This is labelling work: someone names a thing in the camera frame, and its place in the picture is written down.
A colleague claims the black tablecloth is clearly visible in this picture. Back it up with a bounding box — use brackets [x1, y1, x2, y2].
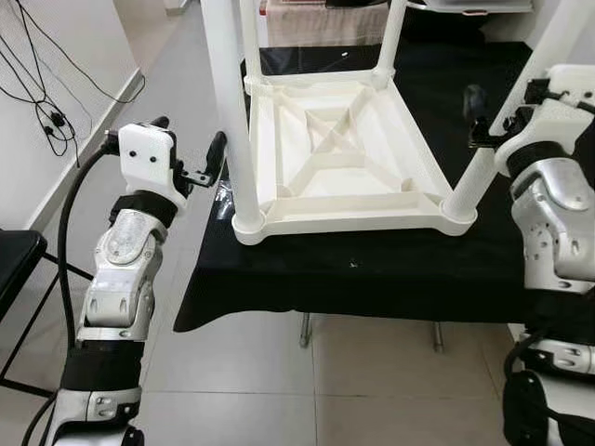
[172, 37, 595, 334]

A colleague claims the green lidded clear box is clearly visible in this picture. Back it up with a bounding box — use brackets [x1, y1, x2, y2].
[409, 0, 536, 15]

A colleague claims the beige patterned cloth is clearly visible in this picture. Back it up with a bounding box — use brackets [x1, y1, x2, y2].
[265, 0, 391, 47]

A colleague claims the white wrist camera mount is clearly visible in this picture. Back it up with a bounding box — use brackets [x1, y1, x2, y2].
[118, 124, 187, 207]
[496, 65, 595, 177]

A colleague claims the black folding chair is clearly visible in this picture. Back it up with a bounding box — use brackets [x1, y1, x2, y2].
[0, 230, 94, 400]

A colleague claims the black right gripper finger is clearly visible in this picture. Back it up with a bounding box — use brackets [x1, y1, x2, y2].
[462, 84, 492, 132]

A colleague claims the thin wall cable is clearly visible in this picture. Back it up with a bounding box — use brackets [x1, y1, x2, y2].
[14, 0, 145, 105]

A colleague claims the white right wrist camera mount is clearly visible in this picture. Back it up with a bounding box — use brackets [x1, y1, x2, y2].
[496, 65, 595, 177]

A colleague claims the white plastic table leg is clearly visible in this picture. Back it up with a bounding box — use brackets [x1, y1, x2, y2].
[442, 0, 595, 233]
[374, 0, 410, 85]
[200, 0, 266, 244]
[237, 0, 266, 83]

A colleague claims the white plastic table top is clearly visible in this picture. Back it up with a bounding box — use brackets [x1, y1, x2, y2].
[231, 67, 480, 247]

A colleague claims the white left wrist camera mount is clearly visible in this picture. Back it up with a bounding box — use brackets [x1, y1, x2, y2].
[118, 124, 187, 207]

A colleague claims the clear plastic bag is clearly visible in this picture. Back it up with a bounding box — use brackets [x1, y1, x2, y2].
[212, 181, 234, 220]

